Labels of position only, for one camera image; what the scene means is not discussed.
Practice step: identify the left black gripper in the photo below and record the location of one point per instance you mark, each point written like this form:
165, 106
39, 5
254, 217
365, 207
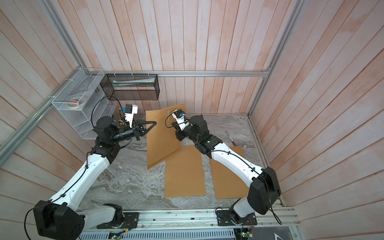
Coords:
140, 130

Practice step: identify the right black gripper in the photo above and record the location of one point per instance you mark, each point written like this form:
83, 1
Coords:
180, 134

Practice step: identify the brown kraft file bag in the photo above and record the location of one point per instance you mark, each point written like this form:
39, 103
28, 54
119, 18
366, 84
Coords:
161, 139

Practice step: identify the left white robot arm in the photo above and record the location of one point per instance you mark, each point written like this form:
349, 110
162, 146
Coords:
58, 218

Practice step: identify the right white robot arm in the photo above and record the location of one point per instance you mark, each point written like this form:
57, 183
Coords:
181, 143

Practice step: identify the middle brown file bag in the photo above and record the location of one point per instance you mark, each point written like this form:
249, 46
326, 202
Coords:
184, 174

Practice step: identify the right brown file bag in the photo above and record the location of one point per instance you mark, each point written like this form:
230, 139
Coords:
227, 184

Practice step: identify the red metal pencil bucket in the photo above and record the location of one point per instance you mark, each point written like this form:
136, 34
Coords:
121, 122

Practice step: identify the tape roll on shelf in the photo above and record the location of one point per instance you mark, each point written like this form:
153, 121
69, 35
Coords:
74, 103

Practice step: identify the black mesh wall basket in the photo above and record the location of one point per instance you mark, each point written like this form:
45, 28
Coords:
131, 87

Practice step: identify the horizontal aluminium wall rail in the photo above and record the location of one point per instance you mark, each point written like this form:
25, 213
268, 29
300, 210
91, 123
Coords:
183, 74

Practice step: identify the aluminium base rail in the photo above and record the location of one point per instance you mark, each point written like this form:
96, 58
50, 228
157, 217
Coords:
175, 219

